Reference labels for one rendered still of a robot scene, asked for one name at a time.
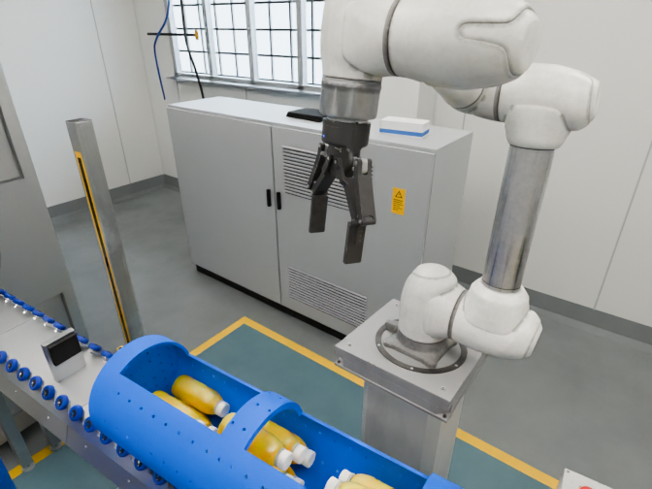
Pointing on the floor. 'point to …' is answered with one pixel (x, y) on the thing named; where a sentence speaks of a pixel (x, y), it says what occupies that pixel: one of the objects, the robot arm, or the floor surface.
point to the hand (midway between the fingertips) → (333, 240)
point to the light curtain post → (105, 224)
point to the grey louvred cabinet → (321, 244)
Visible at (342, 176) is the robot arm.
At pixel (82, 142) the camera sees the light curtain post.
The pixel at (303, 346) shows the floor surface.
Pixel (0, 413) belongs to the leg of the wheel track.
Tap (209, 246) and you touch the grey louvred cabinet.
